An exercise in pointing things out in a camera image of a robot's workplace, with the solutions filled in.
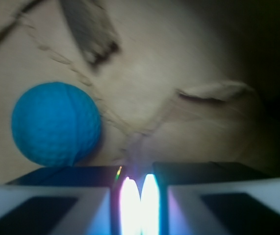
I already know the brown paper bag tray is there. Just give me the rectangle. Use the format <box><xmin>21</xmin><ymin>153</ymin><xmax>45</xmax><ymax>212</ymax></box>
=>
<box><xmin>0</xmin><ymin>0</ymin><xmax>280</xmax><ymax>182</ymax></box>

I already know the dark brown wood piece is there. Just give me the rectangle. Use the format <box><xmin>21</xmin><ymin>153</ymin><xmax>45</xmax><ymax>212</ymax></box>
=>
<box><xmin>60</xmin><ymin>0</ymin><xmax>120</xmax><ymax>66</ymax></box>

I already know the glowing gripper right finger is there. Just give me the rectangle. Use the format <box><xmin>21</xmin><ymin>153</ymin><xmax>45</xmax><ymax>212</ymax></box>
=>
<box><xmin>141</xmin><ymin>162</ymin><xmax>280</xmax><ymax>235</ymax></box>

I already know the blue dimpled foam ball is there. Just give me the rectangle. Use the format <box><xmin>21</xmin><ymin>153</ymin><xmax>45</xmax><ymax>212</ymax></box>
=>
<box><xmin>11</xmin><ymin>82</ymin><xmax>102</xmax><ymax>166</ymax></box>

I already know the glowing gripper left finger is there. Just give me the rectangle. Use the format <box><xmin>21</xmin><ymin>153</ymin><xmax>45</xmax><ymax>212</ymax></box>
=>
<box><xmin>0</xmin><ymin>166</ymin><xmax>141</xmax><ymax>235</ymax></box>

